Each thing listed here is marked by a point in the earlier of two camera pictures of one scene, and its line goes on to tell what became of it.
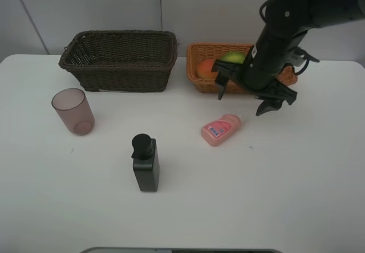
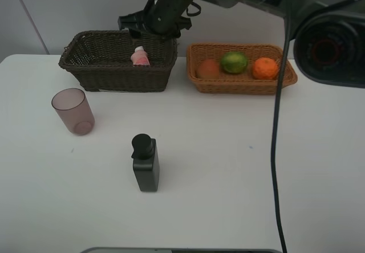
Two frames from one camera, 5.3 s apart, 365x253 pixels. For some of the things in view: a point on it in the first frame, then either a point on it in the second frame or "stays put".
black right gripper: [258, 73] -> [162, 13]
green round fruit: [236, 57] stays put
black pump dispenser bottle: [146, 164] stays put
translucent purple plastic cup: [73, 107] stays put
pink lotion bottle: [218, 132] -> [140, 57]
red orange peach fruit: [204, 69] stays put
